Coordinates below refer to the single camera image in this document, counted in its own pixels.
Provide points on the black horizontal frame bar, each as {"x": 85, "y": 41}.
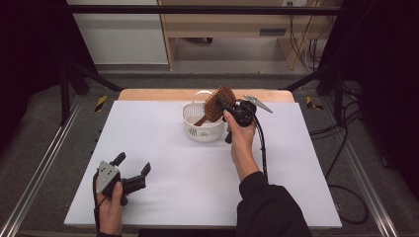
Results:
{"x": 197, "y": 9}

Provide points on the white slotted plastic basket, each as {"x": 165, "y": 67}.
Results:
{"x": 204, "y": 135}

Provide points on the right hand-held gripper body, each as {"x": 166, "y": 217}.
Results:
{"x": 245, "y": 113}

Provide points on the person's left hand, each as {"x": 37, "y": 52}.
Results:
{"x": 110, "y": 210}

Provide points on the aluminium floor rail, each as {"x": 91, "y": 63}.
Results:
{"x": 39, "y": 164}
{"x": 369, "y": 191}

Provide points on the black metal frame strut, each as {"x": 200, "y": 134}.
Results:
{"x": 326, "y": 79}
{"x": 84, "y": 79}

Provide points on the wooden paddle hairbrush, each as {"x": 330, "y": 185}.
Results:
{"x": 217, "y": 105}

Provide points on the white table mat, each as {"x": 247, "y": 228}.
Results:
{"x": 181, "y": 184}

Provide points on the light wooden desk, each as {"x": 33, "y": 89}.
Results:
{"x": 224, "y": 29}

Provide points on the person's right hand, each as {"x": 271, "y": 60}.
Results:
{"x": 242, "y": 141}

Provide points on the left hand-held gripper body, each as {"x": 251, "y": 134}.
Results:
{"x": 107, "y": 176}

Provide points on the yellow clamp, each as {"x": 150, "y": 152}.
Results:
{"x": 313, "y": 103}
{"x": 100, "y": 103}

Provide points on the yellow clamp left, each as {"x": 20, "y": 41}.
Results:
{"x": 100, "y": 103}

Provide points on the dark rectangular desk panel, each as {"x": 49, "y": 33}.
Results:
{"x": 272, "y": 32}

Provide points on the yellow clamp right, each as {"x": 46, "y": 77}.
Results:
{"x": 313, "y": 103}

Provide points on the black curtain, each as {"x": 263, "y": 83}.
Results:
{"x": 388, "y": 65}
{"x": 29, "y": 59}

